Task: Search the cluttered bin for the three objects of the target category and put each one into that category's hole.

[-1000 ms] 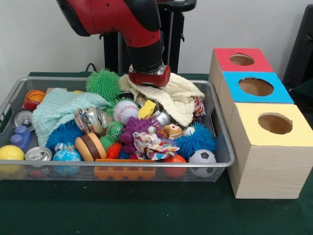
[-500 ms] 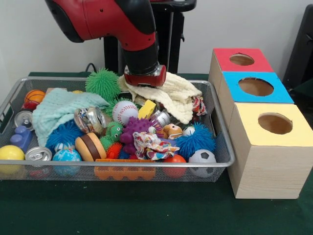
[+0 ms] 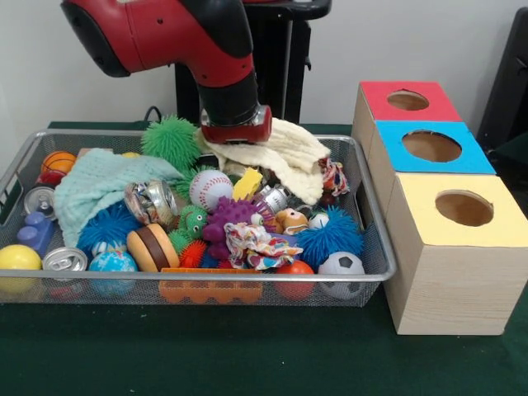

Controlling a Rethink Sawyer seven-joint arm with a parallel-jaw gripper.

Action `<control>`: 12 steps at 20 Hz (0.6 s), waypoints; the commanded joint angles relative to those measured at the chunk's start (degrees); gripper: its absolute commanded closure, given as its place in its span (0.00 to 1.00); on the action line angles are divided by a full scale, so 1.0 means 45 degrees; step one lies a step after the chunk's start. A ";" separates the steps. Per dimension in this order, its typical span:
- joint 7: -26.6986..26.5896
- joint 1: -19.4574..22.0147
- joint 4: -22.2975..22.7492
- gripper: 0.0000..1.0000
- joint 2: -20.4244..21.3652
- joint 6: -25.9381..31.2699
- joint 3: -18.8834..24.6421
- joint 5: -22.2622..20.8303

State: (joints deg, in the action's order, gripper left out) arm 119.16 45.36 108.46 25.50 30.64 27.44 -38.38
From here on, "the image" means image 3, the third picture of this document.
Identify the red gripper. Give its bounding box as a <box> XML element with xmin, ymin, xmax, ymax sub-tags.
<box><xmin>200</xmin><ymin>105</ymin><xmax>273</xmax><ymax>145</ymax></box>

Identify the cream waffle cloth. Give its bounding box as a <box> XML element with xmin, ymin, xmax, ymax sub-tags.
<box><xmin>193</xmin><ymin>117</ymin><xmax>332</xmax><ymax>206</ymax></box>

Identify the green puffer ball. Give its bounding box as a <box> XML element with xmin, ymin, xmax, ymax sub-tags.
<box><xmin>140</xmin><ymin>115</ymin><xmax>199</xmax><ymax>170</ymax></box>

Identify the orange basketball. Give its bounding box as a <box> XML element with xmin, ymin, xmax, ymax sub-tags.
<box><xmin>40</xmin><ymin>151</ymin><xmax>78</xmax><ymax>174</ymax></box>

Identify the wooden box with three holes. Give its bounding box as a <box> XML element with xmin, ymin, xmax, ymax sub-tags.
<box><xmin>353</xmin><ymin>80</ymin><xmax>517</xmax><ymax>336</ymax></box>

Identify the white baseball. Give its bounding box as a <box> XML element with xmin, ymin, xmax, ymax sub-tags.
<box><xmin>188</xmin><ymin>169</ymin><xmax>235</xmax><ymax>214</ymax></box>

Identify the purple spiky toy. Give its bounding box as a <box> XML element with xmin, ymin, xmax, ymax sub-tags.
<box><xmin>202</xmin><ymin>196</ymin><xmax>277</xmax><ymax>259</ymax></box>

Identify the crushed drink can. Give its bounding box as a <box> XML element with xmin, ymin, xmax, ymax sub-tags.
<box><xmin>123</xmin><ymin>180</ymin><xmax>179</xmax><ymax>226</ymax></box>

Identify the toy hamburger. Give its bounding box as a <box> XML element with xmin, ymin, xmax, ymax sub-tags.
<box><xmin>125</xmin><ymin>222</ymin><xmax>182</xmax><ymax>272</ymax></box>

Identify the blue puffer ball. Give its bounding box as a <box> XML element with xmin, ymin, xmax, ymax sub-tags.
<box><xmin>295</xmin><ymin>205</ymin><xmax>366</xmax><ymax>271</ymax></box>

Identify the mint green cloth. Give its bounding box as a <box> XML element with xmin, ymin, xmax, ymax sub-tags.
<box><xmin>53</xmin><ymin>148</ymin><xmax>185</xmax><ymax>248</ymax></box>

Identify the soccer ball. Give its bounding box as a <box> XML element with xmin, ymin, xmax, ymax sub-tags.
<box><xmin>317</xmin><ymin>251</ymin><xmax>367</xmax><ymax>300</ymax></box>

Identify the dark green table cloth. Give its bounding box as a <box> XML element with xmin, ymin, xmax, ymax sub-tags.
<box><xmin>0</xmin><ymin>120</ymin><xmax>528</xmax><ymax>396</ymax></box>
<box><xmin>487</xmin><ymin>130</ymin><xmax>528</xmax><ymax>177</ymax></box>

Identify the black chair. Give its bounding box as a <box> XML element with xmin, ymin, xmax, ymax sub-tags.
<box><xmin>476</xmin><ymin>7</ymin><xmax>528</xmax><ymax>144</ymax></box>

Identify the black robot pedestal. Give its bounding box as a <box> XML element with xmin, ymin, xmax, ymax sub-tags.
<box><xmin>172</xmin><ymin>0</ymin><xmax>333</xmax><ymax>124</ymax></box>

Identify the colourful rope toy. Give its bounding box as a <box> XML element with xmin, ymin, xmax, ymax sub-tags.
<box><xmin>317</xmin><ymin>156</ymin><xmax>351</xmax><ymax>197</ymax></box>

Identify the silver wire mesh bin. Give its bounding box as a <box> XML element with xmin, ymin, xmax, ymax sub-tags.
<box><xmin>0</xmin><ymin>128</ymin><xmax>398</xmax><ymax>309</ymax></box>

